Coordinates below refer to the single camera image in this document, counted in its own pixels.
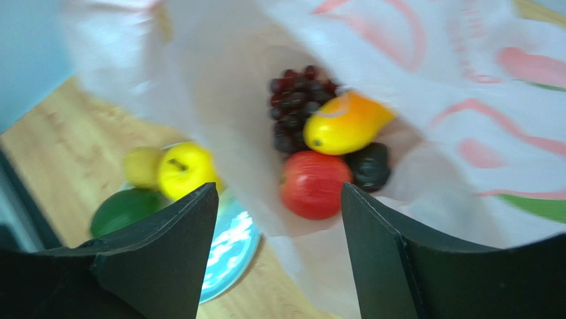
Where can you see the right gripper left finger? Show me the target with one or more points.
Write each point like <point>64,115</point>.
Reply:
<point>153,268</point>

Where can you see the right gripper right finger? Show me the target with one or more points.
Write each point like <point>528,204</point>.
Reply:
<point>405,269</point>

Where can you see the dark purple passion fruit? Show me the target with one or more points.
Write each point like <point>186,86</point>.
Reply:
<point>370,167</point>

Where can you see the red apple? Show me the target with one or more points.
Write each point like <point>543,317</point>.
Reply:
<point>310,184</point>

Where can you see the yellow orange mango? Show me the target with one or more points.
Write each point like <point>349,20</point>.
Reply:
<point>346,124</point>

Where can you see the dark red grape bunch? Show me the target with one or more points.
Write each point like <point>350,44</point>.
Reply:
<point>295,96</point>

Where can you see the green lime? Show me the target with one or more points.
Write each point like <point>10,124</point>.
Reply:
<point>125,208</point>

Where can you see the light blue plate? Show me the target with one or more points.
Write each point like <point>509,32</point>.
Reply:
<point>233,245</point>

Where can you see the yellow lemon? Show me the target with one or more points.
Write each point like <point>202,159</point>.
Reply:
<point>140,167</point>

